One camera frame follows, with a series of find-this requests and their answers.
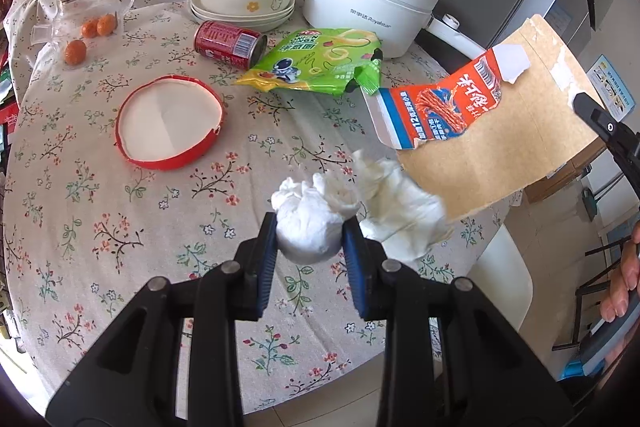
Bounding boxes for torn cardboard box piece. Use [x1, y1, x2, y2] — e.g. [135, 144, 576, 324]
[363, 15, 598, 220]

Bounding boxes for white tissue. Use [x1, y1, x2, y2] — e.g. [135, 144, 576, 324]
[271, 173, 360, 265]
[352, 150, 450, 265]

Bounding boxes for white plastic trash bin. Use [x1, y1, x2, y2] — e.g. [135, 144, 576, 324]
[468, 225, 534, 331]

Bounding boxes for right hand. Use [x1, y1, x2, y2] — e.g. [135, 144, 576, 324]
[600, 223, 640, 323]

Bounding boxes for lower cardboard box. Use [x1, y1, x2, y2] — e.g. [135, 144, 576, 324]
[524, 138, 605, 204]

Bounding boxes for red round lid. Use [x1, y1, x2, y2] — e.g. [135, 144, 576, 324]
[115, 75, 226, 170]

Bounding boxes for floral tablecloth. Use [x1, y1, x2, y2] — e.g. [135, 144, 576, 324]
[2, 0, 395, 413]

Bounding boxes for green onion rings bag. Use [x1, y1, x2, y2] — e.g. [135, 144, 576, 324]
[235, 28, 383, 95]

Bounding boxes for small tangerine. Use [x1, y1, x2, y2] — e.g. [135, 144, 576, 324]
[96, 13, 117, 37]
[63, 39, 87, 66]
[81, 20, 99, 39]

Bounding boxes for red soda can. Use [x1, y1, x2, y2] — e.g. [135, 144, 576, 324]
[193, 20, 267, 70]

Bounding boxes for glass teapot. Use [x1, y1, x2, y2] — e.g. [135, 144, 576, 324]
[30, 0, 134, 51]

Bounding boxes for stacked white plates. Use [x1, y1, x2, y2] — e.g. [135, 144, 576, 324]
[189, 0, 296, 32]

